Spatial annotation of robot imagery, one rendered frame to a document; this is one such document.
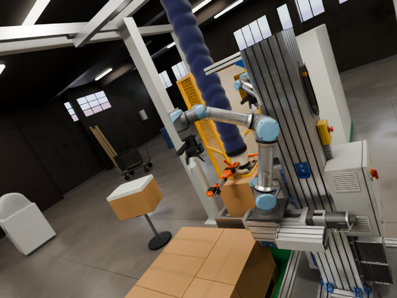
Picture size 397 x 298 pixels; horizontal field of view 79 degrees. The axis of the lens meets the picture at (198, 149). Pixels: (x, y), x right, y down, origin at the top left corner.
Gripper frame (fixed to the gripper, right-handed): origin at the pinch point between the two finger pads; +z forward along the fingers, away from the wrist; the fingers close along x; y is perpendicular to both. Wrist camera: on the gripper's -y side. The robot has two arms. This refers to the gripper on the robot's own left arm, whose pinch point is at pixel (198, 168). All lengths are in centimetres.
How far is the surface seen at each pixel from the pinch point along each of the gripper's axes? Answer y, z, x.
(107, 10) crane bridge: -113, -148, 100
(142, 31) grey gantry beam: -215, -163, 256
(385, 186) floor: 73, 152, 203
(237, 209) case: -44, 86, 76
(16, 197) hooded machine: -588, 22, 46
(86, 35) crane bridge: -162, -145, 99
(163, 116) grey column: -140, -22, 135
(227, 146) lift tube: -38, 24, 95
